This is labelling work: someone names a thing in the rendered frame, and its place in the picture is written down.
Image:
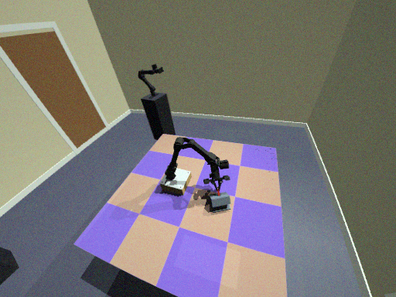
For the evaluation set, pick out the light blue sloped panel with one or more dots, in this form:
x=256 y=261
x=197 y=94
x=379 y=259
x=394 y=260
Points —
x=221 y=202

